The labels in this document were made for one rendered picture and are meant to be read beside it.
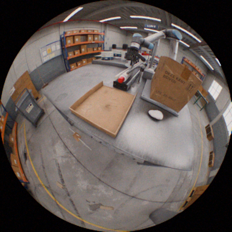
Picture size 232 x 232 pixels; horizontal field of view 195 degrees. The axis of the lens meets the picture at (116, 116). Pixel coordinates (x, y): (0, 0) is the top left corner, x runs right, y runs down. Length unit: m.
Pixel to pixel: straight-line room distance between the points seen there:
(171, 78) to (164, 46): 8.50
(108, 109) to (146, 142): 0.24
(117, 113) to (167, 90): 0.31
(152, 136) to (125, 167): 0.87
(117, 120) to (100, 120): 0.07
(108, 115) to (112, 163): 0.88
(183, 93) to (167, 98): 0.11
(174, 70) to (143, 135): 0.35
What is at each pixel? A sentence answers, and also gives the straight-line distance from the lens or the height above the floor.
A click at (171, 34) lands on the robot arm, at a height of 1.43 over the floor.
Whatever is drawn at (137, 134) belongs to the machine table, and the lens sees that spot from 0.30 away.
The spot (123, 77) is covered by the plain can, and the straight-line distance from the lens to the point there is 0.46.
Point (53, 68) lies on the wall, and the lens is 4.90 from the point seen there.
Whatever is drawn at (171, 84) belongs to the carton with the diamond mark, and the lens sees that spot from 0.42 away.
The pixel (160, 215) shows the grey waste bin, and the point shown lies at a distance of 1.73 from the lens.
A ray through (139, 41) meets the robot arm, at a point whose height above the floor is 1.18.
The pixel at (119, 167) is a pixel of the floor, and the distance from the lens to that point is 1.11.
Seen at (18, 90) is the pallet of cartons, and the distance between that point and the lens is 3.49.
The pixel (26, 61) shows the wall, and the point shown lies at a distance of 4.94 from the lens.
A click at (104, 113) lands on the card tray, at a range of 0.33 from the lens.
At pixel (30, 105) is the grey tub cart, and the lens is 2.04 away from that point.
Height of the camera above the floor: 1.09
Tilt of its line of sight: 55 degrees down
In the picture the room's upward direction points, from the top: 6 degrees clockwise
